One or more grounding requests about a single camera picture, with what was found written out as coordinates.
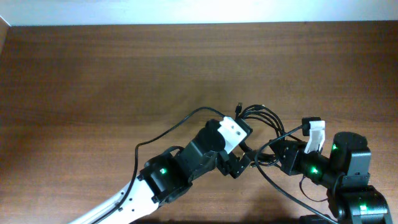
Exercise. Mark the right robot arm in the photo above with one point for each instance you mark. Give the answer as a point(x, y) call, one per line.
point(345, 175)

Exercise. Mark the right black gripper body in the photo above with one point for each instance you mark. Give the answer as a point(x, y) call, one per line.
point(288, 156)

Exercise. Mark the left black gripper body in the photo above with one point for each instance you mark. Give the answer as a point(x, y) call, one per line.
point(225, 163)

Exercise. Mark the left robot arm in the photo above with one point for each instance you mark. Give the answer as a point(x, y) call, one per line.
point(168, 176)

